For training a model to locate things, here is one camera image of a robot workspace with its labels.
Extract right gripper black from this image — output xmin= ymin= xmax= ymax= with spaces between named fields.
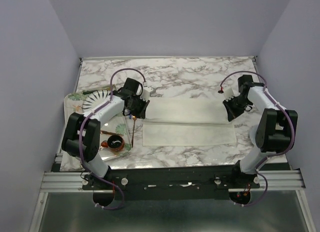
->
xmin=222 ymin=95 xmax=251 ymax=121

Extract white cloth napkin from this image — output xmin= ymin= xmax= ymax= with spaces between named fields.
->
xmin=142 ymin=97 xmax=237 ymax=146

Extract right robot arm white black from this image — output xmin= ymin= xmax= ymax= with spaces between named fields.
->
xmin=218 ymin=71 xmax=298 ymax=188

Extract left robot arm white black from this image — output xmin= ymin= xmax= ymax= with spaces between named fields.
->
xmin=61 ymin=78 xmax=152 ymax=189

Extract rose gold fork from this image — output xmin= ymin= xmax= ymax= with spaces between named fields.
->
xmin=131 ymin=116 xmax=137 ymax=147

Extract white saucer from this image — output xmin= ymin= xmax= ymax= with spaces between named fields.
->
xmin=249 ymin=125 xmax=258 ymax=146

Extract leaf pattern serving tray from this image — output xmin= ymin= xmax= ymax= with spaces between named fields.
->
xmin=63 ymin=84 xmax=133 ymax=167

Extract black and copper small bowl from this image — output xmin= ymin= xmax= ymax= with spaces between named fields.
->
xmin=107 ymin=135 xmax=125 ymax=153

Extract copper spoon on tray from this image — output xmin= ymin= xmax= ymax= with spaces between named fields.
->
xmin=100 ymin=130 xmax=119 ymax=148

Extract white plate blue stripes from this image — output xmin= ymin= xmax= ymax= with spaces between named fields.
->
xmin=82 ymin=90 xmax=110 ymax=112

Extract green chopsticks on tray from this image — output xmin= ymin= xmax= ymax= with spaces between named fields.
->
xmin=81 ymin=85 xmax=117 ymax=95

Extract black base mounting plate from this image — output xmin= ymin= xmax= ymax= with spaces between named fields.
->
xmin=82 ymin=165 xmax=260 ymax=201

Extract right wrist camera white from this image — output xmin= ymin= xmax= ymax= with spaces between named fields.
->
xmin=218 ymin=87 xmax=235 ymax=101

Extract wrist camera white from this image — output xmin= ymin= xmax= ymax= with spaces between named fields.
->
xmin=140 ymin=87 xmax=155 ymax=101
xmin=218 ymin=87 xmax=235 ymax=101

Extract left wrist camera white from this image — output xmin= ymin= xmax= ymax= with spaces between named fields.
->
xmin=140 ymin=87 xmax=155 ymax=101

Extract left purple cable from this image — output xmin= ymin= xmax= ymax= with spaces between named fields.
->
xmin=79 ymin=68 xmax=148 ymax=210

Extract purple cable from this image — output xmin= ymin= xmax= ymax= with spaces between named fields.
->
xmin=79 ymin=68 xmax=148 ymax=210
xmin=219 ymin=71 xmax=295 ymax=208

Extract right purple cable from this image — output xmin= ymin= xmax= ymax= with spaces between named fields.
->
xmin=219 ymin=71 xmax=295 ymax=208

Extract aluminium frame rail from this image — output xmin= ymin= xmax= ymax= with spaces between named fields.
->
xmin=40 ymin=170 xmax=306 ymax=193

